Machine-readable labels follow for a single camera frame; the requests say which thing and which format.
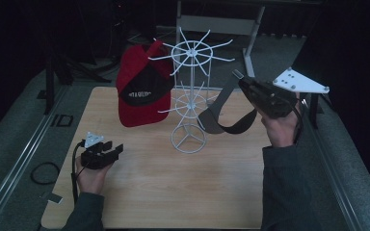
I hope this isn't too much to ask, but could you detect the white wire hat rack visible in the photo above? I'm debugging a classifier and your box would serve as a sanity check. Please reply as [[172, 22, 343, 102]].
[[147, 26, 236, 155]]

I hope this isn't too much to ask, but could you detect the black post stand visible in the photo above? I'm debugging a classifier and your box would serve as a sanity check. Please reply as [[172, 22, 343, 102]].
[[307, 92, 320, 130]]

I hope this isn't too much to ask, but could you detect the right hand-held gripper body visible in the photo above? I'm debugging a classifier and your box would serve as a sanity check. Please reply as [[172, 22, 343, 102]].
[[246, 66, 330, 120]]

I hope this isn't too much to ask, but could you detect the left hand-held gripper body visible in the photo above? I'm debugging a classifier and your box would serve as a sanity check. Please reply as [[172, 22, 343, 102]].
[[80, 131, 120, 170]]

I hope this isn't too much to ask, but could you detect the black tripod stand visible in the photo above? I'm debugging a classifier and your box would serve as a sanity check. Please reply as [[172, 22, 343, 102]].
[[43, 47, 112, 116]]

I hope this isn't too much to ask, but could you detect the grey metal table frame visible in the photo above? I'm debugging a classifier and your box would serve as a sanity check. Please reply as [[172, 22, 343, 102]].
[[174, 0, 322, 79]]

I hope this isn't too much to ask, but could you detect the metal floor rail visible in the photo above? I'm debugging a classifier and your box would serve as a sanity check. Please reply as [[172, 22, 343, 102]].
[[0, 84, 70, 231], [303, 95, 365, 231]]

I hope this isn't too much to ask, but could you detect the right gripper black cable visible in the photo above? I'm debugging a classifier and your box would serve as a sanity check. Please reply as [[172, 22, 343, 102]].
[[291, 95, 305, 145]]

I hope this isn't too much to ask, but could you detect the person's right hand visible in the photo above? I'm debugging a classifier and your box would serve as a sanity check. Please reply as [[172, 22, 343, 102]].
[[259, 91, 304, 149]]

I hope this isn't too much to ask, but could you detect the person's left hand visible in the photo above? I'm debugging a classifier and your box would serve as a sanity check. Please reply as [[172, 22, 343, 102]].
[[75, 157, 114, 195]]

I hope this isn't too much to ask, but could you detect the red and black cap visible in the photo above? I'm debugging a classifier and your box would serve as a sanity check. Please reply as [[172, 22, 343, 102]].
[[115, 39, 176, 129]]

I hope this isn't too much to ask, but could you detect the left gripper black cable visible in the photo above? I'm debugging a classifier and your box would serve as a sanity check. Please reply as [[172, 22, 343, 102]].
[[70, 140, 87, 207]]

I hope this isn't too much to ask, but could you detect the black cable loop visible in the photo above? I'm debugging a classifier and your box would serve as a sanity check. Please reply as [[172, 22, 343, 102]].
[[30, 161, 62, 186]]

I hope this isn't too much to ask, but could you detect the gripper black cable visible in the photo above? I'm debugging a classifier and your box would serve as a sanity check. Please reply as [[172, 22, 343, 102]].
[[70, 140, 87, 207], [291, 95, 305, 145]]

